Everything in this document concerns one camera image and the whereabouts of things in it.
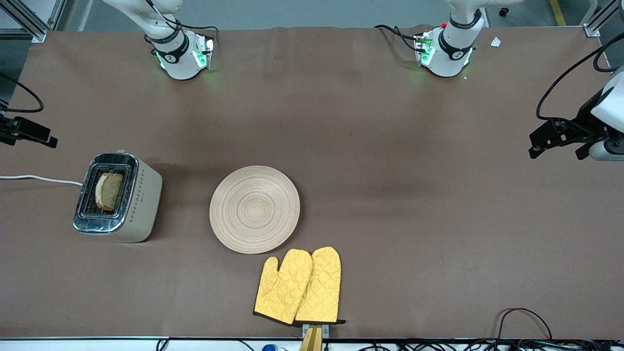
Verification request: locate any slice of brown toast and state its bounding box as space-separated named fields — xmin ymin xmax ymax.
xmin=95 ymin=173 xmax=124 ymax=212

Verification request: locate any round light wooden plate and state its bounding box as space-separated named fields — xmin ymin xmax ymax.
xmin=210 ymin=166 xmax=301 ymax=254

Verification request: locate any beige chrome toaster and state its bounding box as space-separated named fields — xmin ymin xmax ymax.
xmin=73 ymin=153 xmax=163 ymax=243

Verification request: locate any brown table cover sheet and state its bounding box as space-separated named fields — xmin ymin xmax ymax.
xmin=0 ymin=24 xmax=624 ymax=340

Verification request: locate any yellow quilted oven mitt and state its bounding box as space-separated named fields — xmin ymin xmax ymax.
xmin=253 ymin=249 xmax=313 ymax=326
xmin=295 ymin=246 xmax=347 ymax=326

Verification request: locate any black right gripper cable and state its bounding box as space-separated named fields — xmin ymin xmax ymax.
xmin=0 ymin=73 xmax=44 ymax=114

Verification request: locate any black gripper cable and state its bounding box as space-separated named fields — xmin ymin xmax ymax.
xmin=0 ymin=73 xmax=44 ymax=114
xmin=536 ymin=33 xmax=624 ymax=121

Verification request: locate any white toaster power cord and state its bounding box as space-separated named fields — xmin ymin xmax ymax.
xmin=0 ymin=175 xmax=83 ymax=187

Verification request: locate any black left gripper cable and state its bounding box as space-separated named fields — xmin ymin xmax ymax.
xmin=536 ymin=33 xmax=624 ymax=121

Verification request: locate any aluminium frame profile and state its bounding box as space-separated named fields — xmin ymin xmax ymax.
xmin=584 ymin=0 xmax=624 ymax=38
xmin=0 ymin=0 xmax=66 ymax=43

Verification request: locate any red and black cable loop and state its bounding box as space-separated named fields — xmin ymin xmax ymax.
xmin=495 ymin=308 xmax=553 ymax=340

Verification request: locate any black left arm base cable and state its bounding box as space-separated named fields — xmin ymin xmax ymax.
xmin=374 ymin=24 xmax=426 ymax=52

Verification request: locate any black arm base cable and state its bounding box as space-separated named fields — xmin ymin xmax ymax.
xmin=374 ymin=24 xmax=426 ymax=52
xmin=144 ymin=0 xmax=218 ymax=47

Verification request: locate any black right arm base cable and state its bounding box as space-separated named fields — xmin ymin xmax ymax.
xmin=144 ymin=0 xmax=218 ymax=47

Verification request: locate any white table edge rail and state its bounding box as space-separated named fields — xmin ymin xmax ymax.
xmin=0 ymin=336 xmax=624 ymax=351

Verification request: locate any grey metal bracket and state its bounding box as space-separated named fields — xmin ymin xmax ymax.
xmin=302 ymin=323 xmax=330 ymax=339

